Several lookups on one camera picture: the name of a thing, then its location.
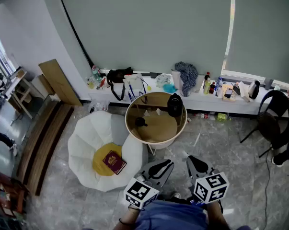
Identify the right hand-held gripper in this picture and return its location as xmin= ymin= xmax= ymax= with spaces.
xmin=186 ymin=155 xmax=230 ymax=206

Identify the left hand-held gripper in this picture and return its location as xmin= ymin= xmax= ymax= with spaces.
xmin=124 ymin=159 xmax=175 ymax=210

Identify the black kettle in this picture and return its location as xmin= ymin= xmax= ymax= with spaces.
xmin=167 ymin=92 xmax=184 ymax=117

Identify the person's left forearm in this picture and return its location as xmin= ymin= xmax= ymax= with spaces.
xmin=113 ymin=205 xmax=145 ymax=230

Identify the person's right forearm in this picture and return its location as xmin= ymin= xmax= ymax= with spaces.
xmin=205 ymin=200 xmax=231 ymax=230

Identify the person's blue shirt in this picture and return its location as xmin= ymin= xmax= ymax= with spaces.
xmin=81 ymin=199 xmax=252 ymax=230

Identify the maroon book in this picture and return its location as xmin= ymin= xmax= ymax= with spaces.
xmin=102 ymin=149 xmax=127 ymax=175

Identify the small black cup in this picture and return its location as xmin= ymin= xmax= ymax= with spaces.
xmin=134 ymin=116 xmax=149 ymax=127

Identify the black wrist band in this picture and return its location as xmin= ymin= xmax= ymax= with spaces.
xmin=118 ymin=218 xmax=136 ymax=226

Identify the yellow round cushion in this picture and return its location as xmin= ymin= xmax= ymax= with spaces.
xmin=92 ymin=142 xmax=123 ymax=177

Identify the crushed green bottle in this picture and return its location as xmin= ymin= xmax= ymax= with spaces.
xmin=216 ymin=112 xmax=231 ymax=122

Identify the small cardboard box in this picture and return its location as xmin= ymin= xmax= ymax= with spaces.
xmin=221 ymin=83 xmax=237 ymax=103

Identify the white petal floor chair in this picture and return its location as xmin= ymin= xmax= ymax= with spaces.
xmin=67 ymin=110 xmax=149 ymax=193

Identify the yellow-green drink bottle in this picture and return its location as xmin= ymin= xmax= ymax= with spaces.
xmin=203 ymin=78 xmax=212 ymax=95

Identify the black chair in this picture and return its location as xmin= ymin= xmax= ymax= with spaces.
xmin=239 ymin=89 xmax=289 ymax=158

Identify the teal fluffy duster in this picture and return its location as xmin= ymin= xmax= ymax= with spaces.
xmin=162 ymin=83 xmax=178 ymax=94

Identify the blue-capped water bottle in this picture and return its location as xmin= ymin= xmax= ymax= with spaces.
xmin=214 ymin=76 xmax=224 ymax=97

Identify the clear plastic bag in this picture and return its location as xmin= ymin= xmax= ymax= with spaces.
xmin=155 ymin=73 xmax=172 ymax=88
xmin=87 ymin=99 xmax=110 ymax=114

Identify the long white box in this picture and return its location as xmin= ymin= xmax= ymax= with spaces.
xmin=237 ymin=80 xmax=251 ymax=103

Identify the plaid shirt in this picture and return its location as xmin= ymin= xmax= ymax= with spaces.
xmin=174 ymin=61 xmax=199 ymax=97

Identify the white paper bag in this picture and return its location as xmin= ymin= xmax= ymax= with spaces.
xmin=122 ymin=73 xmax=148 ymax=98

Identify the silver electric kettle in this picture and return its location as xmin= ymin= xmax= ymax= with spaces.
xmin=247 ymin=79 xmax=261 ymax=100

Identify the black handbag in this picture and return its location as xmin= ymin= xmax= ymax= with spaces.
xmin=106 ymin=67 xmax=134 ymax=102

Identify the stack of wooden planks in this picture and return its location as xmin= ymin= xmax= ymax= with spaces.
xmin=16 ymin=100 xmax=75 ymax=196

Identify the pink-capped green bottle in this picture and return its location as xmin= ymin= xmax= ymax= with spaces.
xmin=91 ymin=65 xmax=102 ymax=81

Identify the large wooden board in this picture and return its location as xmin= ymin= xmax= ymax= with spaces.
xmin=38 ymin=58 xmax=83 ymax=107

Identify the small wooden board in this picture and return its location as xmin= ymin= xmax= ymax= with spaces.
xmin=31 ymin=74 xmax=56 ymax=96

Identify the red wooden stool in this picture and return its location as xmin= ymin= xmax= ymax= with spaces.
xmin=0 ymin=171 xmax=28 ymax=216

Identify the wide grey roller blind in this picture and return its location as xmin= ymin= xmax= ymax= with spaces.
xmin=56 ymin=0 xmax=234 ymax=81

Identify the narrow grey roller blind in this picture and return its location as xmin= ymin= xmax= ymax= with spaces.
xmin=224 ymin=0 xmax=289 ymax=86

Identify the light wooden table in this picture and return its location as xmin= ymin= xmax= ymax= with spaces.
xmin=5 ymin=69 xmax=41 ymax=120

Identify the glass window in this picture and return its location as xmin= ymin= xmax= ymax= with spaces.
xmin=0 ymin=27 xmax=16 ymax=77

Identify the black floor cable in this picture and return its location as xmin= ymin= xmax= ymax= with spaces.
xmin=263 ymin=149 xmax=272 ymax=230

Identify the blue lanyard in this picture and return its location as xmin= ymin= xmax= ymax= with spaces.
xmin=127 ymin=82 xmax=136 ymax=103
xmin=139 ymin=78 xmax=150 ymax=104

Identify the black wall pipe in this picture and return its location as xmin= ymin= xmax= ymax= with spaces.
xmin=56 ymin=0 xmax=95 ymax=68

